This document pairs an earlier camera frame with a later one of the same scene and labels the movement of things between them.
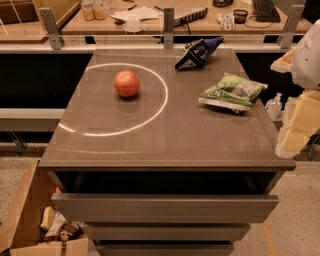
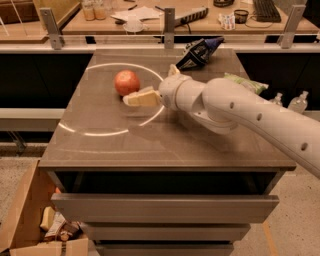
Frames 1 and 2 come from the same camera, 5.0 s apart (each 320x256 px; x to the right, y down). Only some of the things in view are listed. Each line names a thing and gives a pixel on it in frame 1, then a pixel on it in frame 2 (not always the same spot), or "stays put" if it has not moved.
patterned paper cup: x=226 y=21 stays put
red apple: x=126 y=83 stays put
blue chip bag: x=197 y=52 stays put
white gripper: x=308 y=63 to x=169 y=90
